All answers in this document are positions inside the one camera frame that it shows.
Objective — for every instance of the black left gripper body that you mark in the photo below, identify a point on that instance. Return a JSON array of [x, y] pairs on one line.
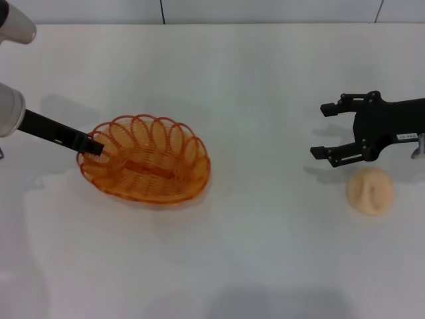
[[50, 129]]

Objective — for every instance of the beige round bun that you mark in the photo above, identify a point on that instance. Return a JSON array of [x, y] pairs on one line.
[[370, 194]]

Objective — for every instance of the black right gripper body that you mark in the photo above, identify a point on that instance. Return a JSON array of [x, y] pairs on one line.
[[385, 123]]

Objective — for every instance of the orange woven plastic basket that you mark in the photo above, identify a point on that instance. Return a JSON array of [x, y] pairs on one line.
[[149, 189]]

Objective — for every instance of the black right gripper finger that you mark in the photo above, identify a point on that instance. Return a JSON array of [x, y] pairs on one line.
[[345, 156], [328, 109]]

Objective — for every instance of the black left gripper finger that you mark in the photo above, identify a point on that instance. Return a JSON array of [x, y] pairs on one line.
[[91, 144]]

